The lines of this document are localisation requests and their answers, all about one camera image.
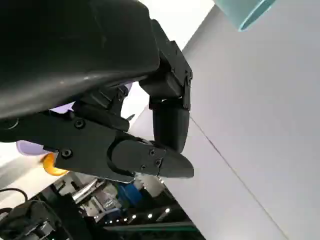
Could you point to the pale green mug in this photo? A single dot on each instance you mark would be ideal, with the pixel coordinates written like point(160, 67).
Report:
point(232, 12)

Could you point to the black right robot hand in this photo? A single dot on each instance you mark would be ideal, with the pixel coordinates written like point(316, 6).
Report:
point(27, 220)

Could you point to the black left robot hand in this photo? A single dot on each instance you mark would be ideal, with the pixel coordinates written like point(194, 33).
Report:
point(75, 50)

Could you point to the blue workshop machine part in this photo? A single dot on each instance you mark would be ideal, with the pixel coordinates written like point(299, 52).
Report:
point(130, 195)

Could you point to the orange white toy bread roll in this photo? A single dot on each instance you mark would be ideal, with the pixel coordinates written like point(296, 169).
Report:
point(51, 168)

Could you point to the silver workshop machine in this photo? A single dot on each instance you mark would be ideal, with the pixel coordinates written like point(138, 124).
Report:
point(87, 192)

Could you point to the lilac plate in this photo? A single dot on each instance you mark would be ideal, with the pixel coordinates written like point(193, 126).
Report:
point(30, 148)

